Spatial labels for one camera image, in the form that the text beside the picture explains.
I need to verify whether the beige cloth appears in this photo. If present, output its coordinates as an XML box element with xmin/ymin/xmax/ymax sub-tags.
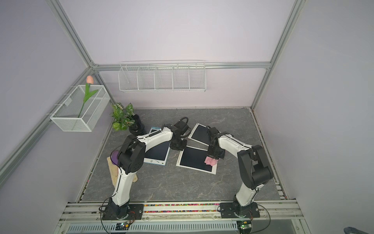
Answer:
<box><xmin>106</xmin><ymin>156</ymin><xmax>138</xmax><ymax>187</ymax></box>

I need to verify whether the large blue drawing tablet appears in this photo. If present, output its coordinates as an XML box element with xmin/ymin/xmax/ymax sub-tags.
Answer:
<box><xmin>144</xmin><ymin>141</ymin><xmax>170</xmax><ymax>166</ymax></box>

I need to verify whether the white wire wall basket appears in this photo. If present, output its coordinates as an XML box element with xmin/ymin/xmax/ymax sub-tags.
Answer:
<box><xmin>118</xmin><ymin>60</ymin><xmax>206</xmax><ymax>92</ymax></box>

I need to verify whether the white mesh side basket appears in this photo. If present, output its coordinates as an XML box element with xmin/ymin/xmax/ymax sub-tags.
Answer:
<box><xmin>50</xmin><ymin>85</ymin><xmax>110</xmax><ymax>132</ymax></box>

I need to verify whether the pink microfiber cloth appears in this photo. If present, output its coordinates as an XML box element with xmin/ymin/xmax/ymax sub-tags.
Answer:
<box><xmin>204</xmin><ymin>157</ymin><xmax>218</xmax><ymax>166</ymax></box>

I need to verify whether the white drawing tablet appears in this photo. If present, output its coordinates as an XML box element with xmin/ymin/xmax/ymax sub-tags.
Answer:
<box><xmin>188</xmin><ymin>123</ymin><xmax>210</xmax><ymax>146</ymax></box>
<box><xmin>176</xmin><ymin>146</ymin><xmax>217</xmax><ymax>175</ymax></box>

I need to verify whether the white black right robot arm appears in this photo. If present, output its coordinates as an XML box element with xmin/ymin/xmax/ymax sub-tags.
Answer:
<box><xmin>205</xmin><ymin>126</ymin><xmax>274</xmax><ymax>219</ymax></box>

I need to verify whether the white ventilation grille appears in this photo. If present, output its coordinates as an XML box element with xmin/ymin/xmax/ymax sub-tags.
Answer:
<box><xmin>63</xmin><ymin>221</ymin><xmax>238</xmax><ymax>234</ymax></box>

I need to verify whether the pink artificial tulip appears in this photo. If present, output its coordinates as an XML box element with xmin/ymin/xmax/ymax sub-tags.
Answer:
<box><xmin>78</xmin><ymin>76</ymin><xmax>98</xmax><ymax>118</ymax></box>

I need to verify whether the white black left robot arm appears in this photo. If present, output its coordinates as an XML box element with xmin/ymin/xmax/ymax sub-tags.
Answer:
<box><xmin>100</xmin><ymin>117</ymin><xmax>191</xmax><ymax>220</ymax></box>

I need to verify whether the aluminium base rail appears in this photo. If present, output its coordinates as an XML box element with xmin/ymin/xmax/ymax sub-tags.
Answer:
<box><xmin>59</xmin><ymin>200</ymin><xmax>304</xmax><ymax>223</ymax></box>

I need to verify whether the green potted plant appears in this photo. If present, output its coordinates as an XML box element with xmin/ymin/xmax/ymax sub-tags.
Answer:
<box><xmin>112</xmin><ymin>102</ymin><xmax>135</xmax><ymax>131</ymax></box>

